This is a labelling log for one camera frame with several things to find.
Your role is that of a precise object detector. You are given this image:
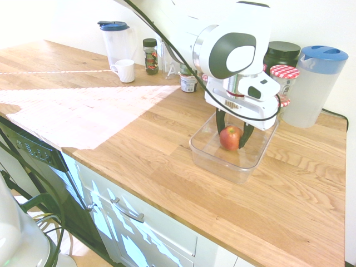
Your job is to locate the black protein powder tub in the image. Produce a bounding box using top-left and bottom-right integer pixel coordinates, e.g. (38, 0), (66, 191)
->
(263, 41), (301, 76)

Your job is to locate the tall jar red gingham lid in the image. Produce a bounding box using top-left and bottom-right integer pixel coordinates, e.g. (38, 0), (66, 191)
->
(269, 65), (300, 98)

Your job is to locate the dark lid spice jar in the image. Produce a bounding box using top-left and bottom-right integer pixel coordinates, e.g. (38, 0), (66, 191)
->
(142, 38), (160, 76)

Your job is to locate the large pitcher light blue lid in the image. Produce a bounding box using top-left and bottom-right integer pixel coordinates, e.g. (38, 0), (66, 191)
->
(281, 45), (349, 129)

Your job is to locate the clear pitcher dark blue lid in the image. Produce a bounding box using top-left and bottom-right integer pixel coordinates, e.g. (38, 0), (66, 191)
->
(97, 21), (137, 68)

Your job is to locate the clear plastic container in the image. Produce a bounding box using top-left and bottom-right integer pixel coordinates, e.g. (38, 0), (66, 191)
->
(189, 111), (280, 185)

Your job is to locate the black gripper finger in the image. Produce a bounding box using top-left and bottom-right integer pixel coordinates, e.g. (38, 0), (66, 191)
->
(215, 107), (228, 135)
(238, 122), (255, 150)

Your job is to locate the black dishwasher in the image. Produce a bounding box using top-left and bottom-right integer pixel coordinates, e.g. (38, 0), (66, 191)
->
(0, 115), (113, 264)

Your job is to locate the silver drawer handle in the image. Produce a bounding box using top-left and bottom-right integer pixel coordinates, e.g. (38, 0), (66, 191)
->
(110, 197), (146, 224)

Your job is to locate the white yogurt cup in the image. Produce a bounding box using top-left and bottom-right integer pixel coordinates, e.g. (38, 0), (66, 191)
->
(180, 73), (199, 93)

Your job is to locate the white ceramic mug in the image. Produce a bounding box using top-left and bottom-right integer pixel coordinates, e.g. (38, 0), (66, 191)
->
(110, 58), (136, 84)

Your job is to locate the white cabinet drawer front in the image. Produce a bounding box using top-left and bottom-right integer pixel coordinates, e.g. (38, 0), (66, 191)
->
(76, 162), (199, 258)

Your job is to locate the dark base cable bundle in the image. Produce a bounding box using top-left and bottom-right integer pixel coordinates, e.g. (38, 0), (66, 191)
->
(0, 133), (66, 267)

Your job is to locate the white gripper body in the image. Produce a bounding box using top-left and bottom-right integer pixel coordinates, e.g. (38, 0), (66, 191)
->
(204, 76), (280, 131)

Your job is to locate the red apple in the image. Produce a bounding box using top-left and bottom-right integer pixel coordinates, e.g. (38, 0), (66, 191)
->
(219, 125), (244, 151)

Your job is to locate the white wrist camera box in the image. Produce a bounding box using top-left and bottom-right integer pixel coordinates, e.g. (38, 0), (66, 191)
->
(239, 72), (281, 102)

